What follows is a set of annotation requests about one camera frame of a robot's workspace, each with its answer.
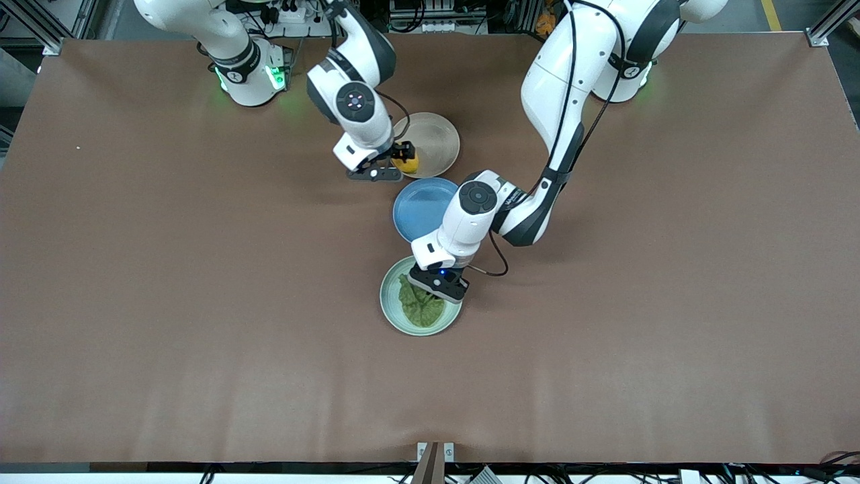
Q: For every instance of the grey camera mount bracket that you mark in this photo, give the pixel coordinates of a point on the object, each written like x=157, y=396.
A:
x=435, y=460

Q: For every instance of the green lettuce leaf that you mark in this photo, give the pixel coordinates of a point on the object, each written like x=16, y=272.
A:
x=420, y=310

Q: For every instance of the beige round plate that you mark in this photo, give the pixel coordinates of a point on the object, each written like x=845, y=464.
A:
x=437, y=141

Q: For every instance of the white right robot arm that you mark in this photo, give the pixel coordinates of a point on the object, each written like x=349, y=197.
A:
x=356, y=101

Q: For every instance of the yellow lemon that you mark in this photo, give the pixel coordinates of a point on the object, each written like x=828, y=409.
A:
x=410, y=164

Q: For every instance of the blue round plate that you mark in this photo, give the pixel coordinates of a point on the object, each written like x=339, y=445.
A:
x=416, y=208

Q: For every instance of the brown table cover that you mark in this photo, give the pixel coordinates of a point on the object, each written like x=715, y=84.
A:
x=201, y=336

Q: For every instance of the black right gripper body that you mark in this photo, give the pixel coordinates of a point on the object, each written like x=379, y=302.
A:
x=396, y=153

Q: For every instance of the black electronics rack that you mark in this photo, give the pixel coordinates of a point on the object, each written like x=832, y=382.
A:
x=437, y=15

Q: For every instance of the aluminium frame corner bracket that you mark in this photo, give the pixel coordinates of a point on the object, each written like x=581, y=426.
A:
x=818, y=38
x=52, y=46

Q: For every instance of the white power strip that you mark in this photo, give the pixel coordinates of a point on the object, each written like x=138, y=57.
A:
x=292, y=12

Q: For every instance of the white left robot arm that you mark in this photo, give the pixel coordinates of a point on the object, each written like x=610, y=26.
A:
x=557, y=81

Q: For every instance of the pale green round plate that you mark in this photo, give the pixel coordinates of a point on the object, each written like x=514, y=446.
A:
x=393, y=306

